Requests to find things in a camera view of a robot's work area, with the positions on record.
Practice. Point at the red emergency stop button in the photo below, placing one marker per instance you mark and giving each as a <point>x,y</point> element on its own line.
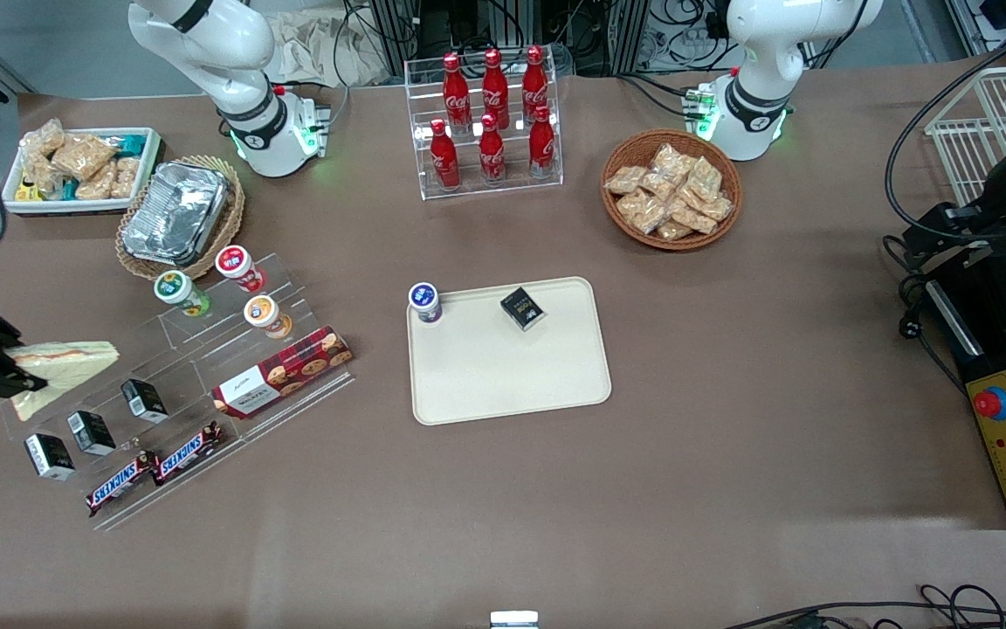
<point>992,404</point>

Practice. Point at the yellow snack packet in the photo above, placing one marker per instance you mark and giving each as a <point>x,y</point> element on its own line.
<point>27,190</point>

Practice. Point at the triangle sandwich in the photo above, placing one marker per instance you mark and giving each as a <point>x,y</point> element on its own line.
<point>75,358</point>

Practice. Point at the flat wicker basket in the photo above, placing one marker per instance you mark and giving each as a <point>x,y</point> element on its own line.
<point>237,218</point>

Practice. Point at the blue lid yogurt cup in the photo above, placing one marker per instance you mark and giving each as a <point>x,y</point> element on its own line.
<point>425,302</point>

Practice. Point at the orange lid yogurt cup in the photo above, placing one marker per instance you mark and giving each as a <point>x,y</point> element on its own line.
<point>265,316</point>

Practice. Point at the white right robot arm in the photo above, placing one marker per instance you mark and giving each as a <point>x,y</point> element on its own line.
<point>241,52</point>

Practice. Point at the black tissue box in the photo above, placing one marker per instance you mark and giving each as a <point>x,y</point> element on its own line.
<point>49,457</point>
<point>523,308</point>
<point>91,432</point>
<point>145,400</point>

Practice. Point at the clear-wrapped peanut brittle packet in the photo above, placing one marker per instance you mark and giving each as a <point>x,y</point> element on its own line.
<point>669,159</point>
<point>674,231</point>
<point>97,183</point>
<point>82,155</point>
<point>126,177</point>
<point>658,185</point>
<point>716,208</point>
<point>40,173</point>
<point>43,138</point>
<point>705,177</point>
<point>625,180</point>
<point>641,212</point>
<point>693,218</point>

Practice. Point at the teal snack packet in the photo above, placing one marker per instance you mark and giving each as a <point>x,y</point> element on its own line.
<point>134,144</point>

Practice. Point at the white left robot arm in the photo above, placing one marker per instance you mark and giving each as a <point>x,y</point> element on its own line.
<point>756,61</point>

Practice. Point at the white rectangular snack bin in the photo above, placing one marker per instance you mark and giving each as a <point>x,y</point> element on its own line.
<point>149,175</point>

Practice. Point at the snickers bar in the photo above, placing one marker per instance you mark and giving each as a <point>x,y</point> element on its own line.
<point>121,483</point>
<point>189,452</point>

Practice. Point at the aluminium profile rack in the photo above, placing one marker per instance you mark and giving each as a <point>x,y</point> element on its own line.
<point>608,31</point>

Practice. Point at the red cookie box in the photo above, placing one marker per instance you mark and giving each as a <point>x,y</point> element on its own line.
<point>285,371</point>

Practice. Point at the green lid yogurt cup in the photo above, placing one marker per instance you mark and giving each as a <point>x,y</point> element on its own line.
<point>178,292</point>

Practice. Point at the clear acrylic tiered stand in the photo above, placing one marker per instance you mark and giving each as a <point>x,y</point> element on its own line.
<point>197,384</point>

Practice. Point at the beige plastic tray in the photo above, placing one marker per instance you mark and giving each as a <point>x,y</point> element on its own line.
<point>503,376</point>

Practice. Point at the black equipment base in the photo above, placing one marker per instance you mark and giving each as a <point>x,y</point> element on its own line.
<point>983,341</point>

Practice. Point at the crumpled beige cloth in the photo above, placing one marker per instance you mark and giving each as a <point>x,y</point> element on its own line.
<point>311,48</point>

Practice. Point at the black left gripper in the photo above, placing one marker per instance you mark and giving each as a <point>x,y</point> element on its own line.
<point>998,194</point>

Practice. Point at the aluminium foil container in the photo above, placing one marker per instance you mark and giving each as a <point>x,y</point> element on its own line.
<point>175,214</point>

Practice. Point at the round brown wicker basket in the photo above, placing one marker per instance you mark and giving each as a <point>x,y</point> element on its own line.
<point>625,153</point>

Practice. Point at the red cola bottle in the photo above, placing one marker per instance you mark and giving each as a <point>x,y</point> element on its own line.
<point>492,155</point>
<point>456,96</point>
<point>444,162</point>
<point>541,148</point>
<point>495,92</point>
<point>534,87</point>

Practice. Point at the clear acrylic bottle rack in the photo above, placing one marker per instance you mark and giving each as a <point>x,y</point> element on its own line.
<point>512,183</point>

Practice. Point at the red lid yogurt cup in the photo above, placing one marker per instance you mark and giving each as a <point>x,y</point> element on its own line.
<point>239,266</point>

